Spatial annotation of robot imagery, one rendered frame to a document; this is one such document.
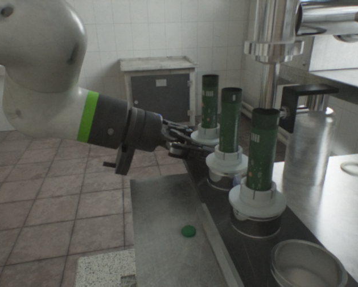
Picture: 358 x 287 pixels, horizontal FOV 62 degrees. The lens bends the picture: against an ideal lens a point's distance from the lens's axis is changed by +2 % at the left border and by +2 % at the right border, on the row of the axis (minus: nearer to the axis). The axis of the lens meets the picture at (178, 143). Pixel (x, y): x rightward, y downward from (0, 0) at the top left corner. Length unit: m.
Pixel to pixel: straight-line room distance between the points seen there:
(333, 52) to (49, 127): 0.43
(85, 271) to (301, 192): 0.51
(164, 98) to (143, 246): 2.89
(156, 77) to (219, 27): 1.21
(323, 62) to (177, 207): 0.29
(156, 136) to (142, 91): 2.68
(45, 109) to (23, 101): 0.03
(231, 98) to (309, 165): 0.19
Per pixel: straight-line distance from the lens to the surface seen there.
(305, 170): 0.54
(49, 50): 0.42
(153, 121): 0.52
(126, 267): 0.77
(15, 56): 0.44
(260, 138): 0.35
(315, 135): 0.52
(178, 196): 0.49
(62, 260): 1.96
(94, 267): 0.78
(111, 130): 0.50
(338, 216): 0.50
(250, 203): 0.38
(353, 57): 0.48
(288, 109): 0.38
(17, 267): 2.03
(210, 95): 0.54
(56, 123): 0.51
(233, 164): 0.47
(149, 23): 3.81
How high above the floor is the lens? 1.30
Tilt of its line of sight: 24 degrees down
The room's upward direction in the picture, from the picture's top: 1 degrees counter-clockwise
